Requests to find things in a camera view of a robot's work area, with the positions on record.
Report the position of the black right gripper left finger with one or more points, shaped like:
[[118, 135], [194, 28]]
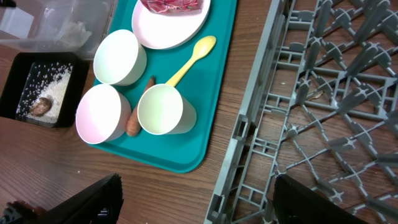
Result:
[[101, 202]]

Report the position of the white round plate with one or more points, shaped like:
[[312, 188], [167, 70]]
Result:
[[167, 31]]

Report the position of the grey dish rack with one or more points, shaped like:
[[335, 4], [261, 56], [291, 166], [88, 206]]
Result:
[[320, 106]]

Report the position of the red wrapper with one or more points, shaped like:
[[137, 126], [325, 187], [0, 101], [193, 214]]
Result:
[[171, 6]]

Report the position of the yellow plastic spoon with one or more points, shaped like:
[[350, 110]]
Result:
[[201, 49]]

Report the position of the clear plastic bin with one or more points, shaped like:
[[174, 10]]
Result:
[[76, 26]]

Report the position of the white plastic cup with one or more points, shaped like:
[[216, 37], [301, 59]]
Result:
[[163, 110]]

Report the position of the white rice pile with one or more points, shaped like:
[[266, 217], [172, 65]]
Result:
[[45, 80]]

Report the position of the black waste tray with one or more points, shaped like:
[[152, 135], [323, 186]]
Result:
[[17, 77]]

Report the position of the cream white bowl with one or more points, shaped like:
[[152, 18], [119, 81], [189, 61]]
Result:
[[120, 59]]

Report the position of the brown food scraps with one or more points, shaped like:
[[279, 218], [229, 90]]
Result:
[[41, 107]]

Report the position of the orange carrot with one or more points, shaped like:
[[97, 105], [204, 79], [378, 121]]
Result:
[[133, 126]]

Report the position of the pink white bowl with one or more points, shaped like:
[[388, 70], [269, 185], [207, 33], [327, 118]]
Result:
[[102, 114]]

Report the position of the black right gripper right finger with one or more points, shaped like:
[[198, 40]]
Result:
[[295, 203]]

